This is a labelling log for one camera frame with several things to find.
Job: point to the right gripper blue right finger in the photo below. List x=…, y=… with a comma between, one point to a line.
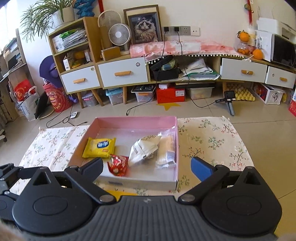
x=210, y=177

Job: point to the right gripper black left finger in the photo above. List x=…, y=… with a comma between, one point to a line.
x=83, y=178

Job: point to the yellow chips packet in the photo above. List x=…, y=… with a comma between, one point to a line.
x=99, y=148

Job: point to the red snack packet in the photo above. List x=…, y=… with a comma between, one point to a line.
x=118, y=165

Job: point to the white snack packet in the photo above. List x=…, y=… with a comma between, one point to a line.
x=143, y=149

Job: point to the floral tablecloth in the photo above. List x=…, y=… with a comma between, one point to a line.
x=214, y=140

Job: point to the clear wrapped cracker packet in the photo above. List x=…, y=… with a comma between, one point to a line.
x=166, y=152

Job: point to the pink cardboard box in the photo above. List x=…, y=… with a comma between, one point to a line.
x=127, y=130

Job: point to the clear plastic bin right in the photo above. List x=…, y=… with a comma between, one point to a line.
x=199, y=93

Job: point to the red gift bag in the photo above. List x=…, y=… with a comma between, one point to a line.
x=58, y=97

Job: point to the blue lid plastic bin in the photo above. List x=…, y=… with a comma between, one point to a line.
x=115, y=95

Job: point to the yellow egg tray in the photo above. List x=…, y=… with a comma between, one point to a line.
x=241, y=92

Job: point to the red box under cabinet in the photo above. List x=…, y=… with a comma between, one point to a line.
x=170, y=95

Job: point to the white gift box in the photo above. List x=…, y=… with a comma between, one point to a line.
x=267, y=93

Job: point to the purple plush toy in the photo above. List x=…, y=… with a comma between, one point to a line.
x=48, y=71

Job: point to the black storage bin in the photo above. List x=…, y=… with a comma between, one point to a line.
x=165, y=68

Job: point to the wooden white drawer cabinet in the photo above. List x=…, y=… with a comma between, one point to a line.
x=126, y=71

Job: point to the orange fruit lower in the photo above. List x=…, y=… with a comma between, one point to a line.
x=257, y=54

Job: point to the orange fruit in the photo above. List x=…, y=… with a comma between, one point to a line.
x=257, y=54
x=243, y=36

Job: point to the pink folded blanket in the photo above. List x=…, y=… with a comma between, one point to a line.
x=155, y=50

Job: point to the black white microwave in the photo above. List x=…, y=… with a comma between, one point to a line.
x=275, y=49

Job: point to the orange fruit upper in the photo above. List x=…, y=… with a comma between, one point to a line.
x=243, y=36

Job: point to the small white desk fan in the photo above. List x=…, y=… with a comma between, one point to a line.
x=120, y=35

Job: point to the potted green plant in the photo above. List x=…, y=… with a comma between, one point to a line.
x=36, y=20

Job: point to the framed cat picture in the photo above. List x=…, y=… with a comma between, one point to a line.
x=144, y=22

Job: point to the black camera on tripod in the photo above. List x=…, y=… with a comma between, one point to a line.
x=229, y=97

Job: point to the wall power sockets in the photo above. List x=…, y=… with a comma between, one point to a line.
x=181, y=31

